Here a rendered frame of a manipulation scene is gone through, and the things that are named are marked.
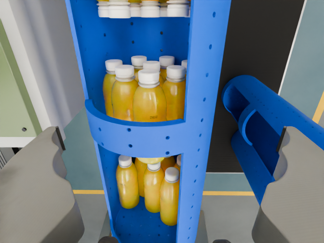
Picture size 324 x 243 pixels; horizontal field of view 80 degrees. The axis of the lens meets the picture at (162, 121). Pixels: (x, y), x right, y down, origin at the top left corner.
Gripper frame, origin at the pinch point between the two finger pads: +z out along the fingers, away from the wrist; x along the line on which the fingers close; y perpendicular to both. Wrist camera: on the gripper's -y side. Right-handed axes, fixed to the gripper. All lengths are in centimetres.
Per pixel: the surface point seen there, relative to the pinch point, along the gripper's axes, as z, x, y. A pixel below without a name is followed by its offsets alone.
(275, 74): 125, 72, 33
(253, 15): 125, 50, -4
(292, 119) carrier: 60, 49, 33
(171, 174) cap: 27.9, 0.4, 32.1
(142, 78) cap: 23.0, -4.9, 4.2
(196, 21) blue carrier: 18.1, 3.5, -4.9
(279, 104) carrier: 74, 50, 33
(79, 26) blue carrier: 29.9, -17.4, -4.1
